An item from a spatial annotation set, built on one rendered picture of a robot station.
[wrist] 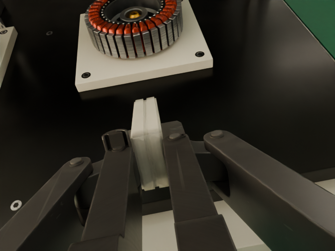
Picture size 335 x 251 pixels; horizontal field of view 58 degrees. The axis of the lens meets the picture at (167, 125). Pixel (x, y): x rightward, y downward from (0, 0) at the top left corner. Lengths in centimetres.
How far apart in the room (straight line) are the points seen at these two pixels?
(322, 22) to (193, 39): 18
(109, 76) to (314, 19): 29
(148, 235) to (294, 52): 25
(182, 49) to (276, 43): 11
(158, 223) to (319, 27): 33
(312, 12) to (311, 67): 15
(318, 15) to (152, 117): 36
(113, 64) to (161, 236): 19
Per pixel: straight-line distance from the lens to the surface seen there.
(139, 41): 33
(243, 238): 25
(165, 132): 16
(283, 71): 34
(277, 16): 43
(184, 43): 36
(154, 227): 26
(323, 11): 49
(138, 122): 16
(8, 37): 46
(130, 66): 34
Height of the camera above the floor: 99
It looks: 49 degrees down
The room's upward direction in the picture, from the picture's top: 10 degrees counter-clockwise
